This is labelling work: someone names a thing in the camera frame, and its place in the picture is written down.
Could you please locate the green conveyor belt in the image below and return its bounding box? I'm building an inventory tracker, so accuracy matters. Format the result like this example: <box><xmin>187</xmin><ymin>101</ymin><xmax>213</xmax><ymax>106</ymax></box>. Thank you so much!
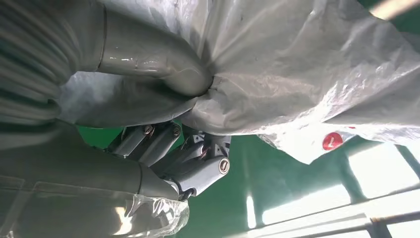
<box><xmin>76</xmin><ymin>0</ymin><xmax>420</xmax><ymax>238</ymax></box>

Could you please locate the aluminium conveyor frame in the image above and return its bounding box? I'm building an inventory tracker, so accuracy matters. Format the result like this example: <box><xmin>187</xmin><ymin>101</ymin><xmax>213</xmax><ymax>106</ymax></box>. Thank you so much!
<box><xmin>226</xmin><ymin>188</ymin><xmax>420</xmax><ymax>238</ymax></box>

